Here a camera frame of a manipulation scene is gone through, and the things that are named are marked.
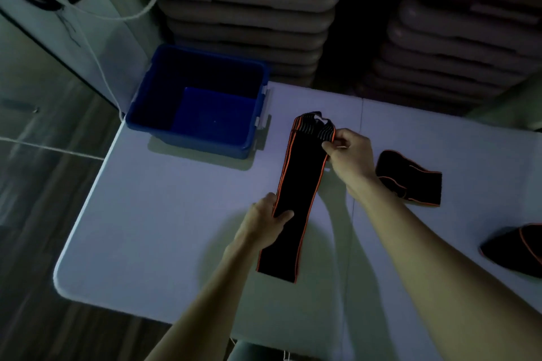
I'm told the person's right hand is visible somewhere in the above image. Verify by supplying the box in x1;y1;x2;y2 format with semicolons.
322;128;382;200

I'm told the white cable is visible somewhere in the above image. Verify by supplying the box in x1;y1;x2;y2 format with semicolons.
25;0;163;120

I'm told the person's left forearm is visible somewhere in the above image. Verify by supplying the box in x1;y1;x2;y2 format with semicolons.
145;241;255;361

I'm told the folded black orange-edged strap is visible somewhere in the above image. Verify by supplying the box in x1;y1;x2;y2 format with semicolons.
375;150;443;208

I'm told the person's right forearm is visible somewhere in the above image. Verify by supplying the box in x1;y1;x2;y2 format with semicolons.
353;179;542;361

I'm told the person's left hand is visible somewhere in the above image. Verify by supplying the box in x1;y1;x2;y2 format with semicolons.
232;192;295;252

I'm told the long black orange-edged strap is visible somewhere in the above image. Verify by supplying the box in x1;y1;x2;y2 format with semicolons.
257;111;337;284

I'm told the blue plastic bin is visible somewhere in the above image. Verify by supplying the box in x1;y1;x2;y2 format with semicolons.
125;44;272;160

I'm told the white cabinet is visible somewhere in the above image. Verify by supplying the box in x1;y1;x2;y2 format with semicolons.
0;0;161;114

